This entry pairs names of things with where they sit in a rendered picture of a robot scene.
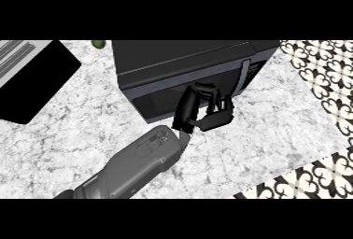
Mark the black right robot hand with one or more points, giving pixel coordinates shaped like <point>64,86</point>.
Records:
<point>188,107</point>

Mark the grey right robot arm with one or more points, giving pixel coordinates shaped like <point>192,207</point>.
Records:
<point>133,165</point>

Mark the black microwave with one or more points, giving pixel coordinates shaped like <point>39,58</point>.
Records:
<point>183,71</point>

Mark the green round fruit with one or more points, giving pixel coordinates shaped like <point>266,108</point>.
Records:
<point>98,44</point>

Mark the black and grey appliance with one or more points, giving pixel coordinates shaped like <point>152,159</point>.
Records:
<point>31,77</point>

